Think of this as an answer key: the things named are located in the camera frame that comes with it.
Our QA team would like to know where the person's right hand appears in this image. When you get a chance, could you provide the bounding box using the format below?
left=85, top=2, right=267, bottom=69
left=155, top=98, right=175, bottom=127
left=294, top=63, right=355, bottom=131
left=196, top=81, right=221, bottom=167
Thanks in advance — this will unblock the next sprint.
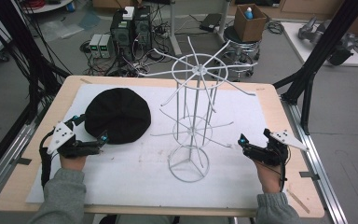
left=254, top=159, right=284, bottom=194

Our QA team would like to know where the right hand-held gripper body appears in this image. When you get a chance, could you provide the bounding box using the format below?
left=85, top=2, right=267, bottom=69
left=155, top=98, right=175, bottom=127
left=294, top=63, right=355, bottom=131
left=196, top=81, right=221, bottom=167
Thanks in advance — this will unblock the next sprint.
left=243, top=129, right=310, bottom=167

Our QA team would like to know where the black metal frame post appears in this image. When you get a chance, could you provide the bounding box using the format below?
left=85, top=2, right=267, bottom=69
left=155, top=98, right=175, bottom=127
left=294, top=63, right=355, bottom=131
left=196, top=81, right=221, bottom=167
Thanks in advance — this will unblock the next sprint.
left=0, top=0, right=73, bottom=123
left=272, top=0, right=358, bottom=136

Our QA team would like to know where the black tape strip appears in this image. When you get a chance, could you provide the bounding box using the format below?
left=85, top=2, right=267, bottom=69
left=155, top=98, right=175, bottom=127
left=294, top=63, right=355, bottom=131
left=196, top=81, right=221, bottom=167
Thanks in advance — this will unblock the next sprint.
left=11, top=156, right=33, bottom=166
left=298, top=170, right=321, bottom=182

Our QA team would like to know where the grey metal desk leg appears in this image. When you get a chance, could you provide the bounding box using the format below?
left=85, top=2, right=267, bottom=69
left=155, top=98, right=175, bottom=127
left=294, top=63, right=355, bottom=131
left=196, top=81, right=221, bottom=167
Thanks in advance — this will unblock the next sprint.
left=167, top=0, right=184, bottom=58

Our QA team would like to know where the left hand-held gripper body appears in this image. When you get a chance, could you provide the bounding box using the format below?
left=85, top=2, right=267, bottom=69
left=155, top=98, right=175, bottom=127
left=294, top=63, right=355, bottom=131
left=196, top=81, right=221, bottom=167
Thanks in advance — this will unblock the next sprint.
left=46, top=120, right=103, bottom=159

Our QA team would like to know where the aluminium rail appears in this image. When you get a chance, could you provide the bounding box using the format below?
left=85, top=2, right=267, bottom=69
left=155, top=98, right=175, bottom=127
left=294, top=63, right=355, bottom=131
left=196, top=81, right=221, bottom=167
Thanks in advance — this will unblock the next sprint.
left=280, top=98, right=350, bottom=224
left=0, top=102, right=54, bottom=210

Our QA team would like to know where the white box device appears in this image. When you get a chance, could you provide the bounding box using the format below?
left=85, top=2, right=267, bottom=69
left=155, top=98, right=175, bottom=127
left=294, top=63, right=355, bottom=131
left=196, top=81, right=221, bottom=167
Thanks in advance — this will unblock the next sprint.
left=122, top=6, right=136, bottom=21

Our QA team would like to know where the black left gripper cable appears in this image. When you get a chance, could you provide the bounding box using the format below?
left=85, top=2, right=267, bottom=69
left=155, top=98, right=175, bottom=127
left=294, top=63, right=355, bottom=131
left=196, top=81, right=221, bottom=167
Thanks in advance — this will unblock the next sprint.
left=38, top=130, right=54, bottom=189

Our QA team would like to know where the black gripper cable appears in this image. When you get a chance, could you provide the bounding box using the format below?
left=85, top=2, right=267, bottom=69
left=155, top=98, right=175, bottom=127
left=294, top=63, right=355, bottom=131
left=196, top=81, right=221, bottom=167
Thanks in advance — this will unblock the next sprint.
left=38, top=130, right=54, bottom=189
left=277, top=146, right=291, bottom=192

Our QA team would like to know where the white wire hat rack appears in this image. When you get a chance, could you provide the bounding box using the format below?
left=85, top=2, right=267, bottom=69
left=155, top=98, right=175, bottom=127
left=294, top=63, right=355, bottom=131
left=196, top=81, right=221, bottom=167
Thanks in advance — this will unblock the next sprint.
left=138, top=35, right=258, bottom=184

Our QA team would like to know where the black knitted hat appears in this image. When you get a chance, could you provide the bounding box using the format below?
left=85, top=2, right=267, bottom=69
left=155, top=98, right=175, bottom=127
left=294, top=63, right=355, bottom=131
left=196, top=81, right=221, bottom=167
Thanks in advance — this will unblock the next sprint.
left=84, top=87, right=153, bottom=146

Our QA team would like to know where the person's left hand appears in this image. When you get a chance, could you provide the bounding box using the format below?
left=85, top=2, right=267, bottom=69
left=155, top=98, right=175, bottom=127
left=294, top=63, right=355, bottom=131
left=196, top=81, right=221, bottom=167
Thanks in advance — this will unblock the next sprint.
left=59, top=154, right=89, bottom=172

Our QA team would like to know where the white foam mat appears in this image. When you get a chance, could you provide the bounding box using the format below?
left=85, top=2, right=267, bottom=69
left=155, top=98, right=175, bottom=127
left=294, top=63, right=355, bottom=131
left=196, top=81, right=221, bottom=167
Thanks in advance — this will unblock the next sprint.
left=25, top=83, right=272, bottom=210

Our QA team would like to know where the blue bottle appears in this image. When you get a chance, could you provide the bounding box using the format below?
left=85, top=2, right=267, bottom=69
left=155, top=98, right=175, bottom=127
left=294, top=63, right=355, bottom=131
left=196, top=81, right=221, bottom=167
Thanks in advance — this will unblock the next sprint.
left=243, top=6, right=255, bottom=21

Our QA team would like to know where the wooden stick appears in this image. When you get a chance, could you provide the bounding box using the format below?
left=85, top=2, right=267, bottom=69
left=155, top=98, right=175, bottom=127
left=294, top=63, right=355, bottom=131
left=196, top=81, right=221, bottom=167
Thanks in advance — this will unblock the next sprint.
left=286, top=188, right=311, bottom=215

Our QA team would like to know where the black computer tower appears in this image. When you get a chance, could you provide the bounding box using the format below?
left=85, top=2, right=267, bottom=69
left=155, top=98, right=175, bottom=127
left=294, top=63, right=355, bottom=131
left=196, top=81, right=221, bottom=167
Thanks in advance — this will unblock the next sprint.
left=109, top=10, right=136, bottom=63
left=132, top=5, right=154, bottom=52

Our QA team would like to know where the chrome stool with black seat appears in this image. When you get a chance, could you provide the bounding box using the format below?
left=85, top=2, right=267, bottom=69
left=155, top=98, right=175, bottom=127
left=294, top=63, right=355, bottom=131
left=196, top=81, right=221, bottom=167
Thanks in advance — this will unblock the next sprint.
left=222, top=25, right=261, bottom=79

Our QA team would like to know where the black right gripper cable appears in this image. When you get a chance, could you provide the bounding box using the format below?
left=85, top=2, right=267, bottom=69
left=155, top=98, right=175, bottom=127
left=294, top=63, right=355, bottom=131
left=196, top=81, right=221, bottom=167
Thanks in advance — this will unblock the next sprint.
left=277, top=146, right=291, bottom=192

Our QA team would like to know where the white board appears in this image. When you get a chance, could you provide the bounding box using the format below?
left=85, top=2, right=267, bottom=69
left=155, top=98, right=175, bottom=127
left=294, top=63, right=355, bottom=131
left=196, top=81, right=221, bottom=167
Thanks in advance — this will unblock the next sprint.
left=281, top=21, right=358, bottom=67

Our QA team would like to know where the round white table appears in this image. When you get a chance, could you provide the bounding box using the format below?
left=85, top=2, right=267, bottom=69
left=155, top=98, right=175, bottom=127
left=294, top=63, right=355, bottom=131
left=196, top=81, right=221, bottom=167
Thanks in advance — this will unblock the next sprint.
left=21, top=0, right=76, bottom=15

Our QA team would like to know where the brown cardboard box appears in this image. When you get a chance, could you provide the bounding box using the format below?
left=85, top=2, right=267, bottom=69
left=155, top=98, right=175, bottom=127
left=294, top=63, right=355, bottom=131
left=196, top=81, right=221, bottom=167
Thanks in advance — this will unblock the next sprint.
left=233, top=3, right=268, bottom=44

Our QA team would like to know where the black flat device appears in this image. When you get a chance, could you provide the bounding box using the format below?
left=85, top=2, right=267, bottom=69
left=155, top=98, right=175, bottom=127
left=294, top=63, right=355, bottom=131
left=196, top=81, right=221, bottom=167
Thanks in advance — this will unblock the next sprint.
left=199, top=12, right=223, bottom=33

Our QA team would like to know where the grey power supply unit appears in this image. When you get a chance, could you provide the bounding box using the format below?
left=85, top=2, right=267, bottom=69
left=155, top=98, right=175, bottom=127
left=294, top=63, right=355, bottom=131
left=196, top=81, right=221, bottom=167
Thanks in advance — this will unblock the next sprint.
left=99, top=34, right=115, bottom=60
left=89, top=33, right=103, bottom=59

